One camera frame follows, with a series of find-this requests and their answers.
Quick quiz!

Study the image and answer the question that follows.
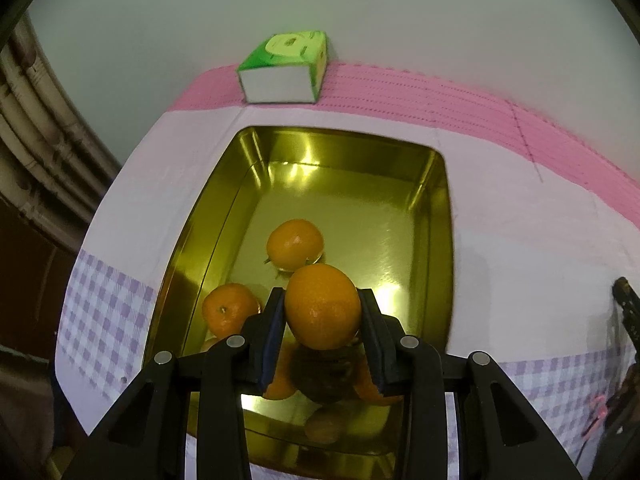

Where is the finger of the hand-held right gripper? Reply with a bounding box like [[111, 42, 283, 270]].
[[585, 370, 640, 480], [612, 276, 640, 361]]

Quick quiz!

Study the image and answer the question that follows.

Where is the green tissue pack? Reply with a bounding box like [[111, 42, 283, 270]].
[[237, 29, 329, 105]]

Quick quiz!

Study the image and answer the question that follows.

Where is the beige bamboo frame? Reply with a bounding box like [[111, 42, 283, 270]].
[[0, 15, 121, 241]]

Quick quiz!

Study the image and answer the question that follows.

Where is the dark brown passion fruit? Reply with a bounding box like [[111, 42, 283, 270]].
[[290, 345, 363, 403]]

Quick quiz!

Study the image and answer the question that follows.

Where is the red and gold tin box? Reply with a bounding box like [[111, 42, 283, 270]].
[[142, 126, 456, 476]]

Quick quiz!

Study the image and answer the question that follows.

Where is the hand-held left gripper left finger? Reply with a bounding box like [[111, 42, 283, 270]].
[[60, 286, 286, 480]]

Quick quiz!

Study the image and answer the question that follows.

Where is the pink and purple checked tablecloth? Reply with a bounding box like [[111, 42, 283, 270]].
[[52, 60, 640, 480]]

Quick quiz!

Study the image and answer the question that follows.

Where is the dark brown furniture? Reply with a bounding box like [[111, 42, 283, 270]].
[[0, 195, 96, 480]]

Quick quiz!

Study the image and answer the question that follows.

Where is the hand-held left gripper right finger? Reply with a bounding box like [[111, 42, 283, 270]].
[[356, 287, 583, 480]]

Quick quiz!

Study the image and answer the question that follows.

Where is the orange mandarin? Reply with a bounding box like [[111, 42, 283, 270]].
[[352, 360, 406, 407], [284, 263, 362, 351], [266, 218, 325, 273], [201, 283, 262, 339], [262, 345, 301, 401]]

